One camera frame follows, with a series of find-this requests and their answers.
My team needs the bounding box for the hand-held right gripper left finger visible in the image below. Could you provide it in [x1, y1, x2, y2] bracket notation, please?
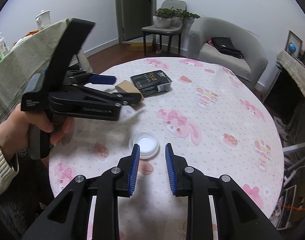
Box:
[21, 144, 140, 240]

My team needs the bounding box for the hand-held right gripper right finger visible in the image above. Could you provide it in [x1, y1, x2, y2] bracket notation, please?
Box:
[165, 143, 283, 240]

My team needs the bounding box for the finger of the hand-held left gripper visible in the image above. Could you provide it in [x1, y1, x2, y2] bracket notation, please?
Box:
[65, 69, 117, 86]
[81, 85, 141, 107]

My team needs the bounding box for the white round plastic lid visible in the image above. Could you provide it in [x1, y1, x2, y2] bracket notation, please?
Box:
[129, 130, 160, 159]

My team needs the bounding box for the person's left forearm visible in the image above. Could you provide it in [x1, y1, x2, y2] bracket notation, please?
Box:
[0, 125, 19, 199]

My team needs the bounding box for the person's left hand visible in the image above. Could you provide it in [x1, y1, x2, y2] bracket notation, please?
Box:
[0, 102, 75, 155]

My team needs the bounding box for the black packet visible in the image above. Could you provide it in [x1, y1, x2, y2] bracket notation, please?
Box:
[131, 69, 172, 98]

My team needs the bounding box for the white lidded mug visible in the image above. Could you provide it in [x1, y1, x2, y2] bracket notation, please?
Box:
[35, 9, 52, 31]

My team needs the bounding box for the green table cloth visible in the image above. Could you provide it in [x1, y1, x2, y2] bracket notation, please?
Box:
[0, 18, 93, 126]

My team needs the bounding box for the flat cardboard box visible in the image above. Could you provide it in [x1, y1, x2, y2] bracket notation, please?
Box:
[128, 41, 155, 53]

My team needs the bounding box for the pink printed tablecloth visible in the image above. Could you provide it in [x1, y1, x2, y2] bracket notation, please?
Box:
[49, 57, 285, 240]

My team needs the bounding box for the grey green door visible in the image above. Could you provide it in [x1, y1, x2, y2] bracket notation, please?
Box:
[115, 0, 158, 43]

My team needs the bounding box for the potted plant in white pot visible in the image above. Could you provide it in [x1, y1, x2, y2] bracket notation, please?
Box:
[152, 8, 173, 29]

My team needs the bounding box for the grey dining chair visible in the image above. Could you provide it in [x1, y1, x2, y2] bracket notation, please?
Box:
[142, 0, 187, 57]

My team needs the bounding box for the potted plant in grey pot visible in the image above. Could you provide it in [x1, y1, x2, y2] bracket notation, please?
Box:
[171, 9, 201, 28]

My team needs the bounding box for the grey armchair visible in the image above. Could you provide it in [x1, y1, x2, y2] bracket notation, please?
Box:
[188, 17, 268, 89]

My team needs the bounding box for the black handbag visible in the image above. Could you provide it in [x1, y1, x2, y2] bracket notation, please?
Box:
[211, 37, 243, 59]

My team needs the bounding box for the white cloth on floor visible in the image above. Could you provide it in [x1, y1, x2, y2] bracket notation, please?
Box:
[272, 115, 291, 141]

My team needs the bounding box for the white framed panel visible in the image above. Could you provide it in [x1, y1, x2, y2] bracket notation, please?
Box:
[272, 185, 298, 230]

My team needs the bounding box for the beige fringed desk cloth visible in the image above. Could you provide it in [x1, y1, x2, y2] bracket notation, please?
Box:
[276, 50, 305, 111]

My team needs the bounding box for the white desk frame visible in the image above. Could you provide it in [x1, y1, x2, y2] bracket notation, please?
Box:
[282, 140, 305, 183]

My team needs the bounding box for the orange cable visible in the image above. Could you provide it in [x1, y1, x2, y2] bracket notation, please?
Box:
[279, 202, 305, 211]

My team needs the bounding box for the picture frame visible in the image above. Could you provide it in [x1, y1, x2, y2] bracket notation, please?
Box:
[285, 30, 303, 57]

